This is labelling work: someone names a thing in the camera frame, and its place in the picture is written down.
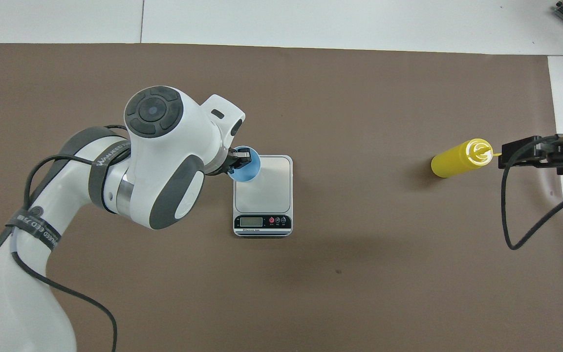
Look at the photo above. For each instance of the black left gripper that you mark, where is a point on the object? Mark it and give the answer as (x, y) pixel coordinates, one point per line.
(229, 161)

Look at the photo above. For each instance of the light blue plastic cup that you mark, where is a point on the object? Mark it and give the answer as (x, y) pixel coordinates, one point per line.
(249, 172)

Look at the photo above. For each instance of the yellow squeeze bottle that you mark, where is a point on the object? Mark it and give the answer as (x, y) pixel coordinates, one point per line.
(455, 161)

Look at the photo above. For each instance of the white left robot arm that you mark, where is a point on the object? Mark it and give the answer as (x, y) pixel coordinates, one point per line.
(164, 161)

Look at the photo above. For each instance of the silver digital kitchen scale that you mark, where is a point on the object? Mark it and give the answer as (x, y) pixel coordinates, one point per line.
(271, 195)

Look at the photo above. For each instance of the brown paper mat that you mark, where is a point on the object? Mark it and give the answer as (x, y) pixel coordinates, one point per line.
(359, 269)

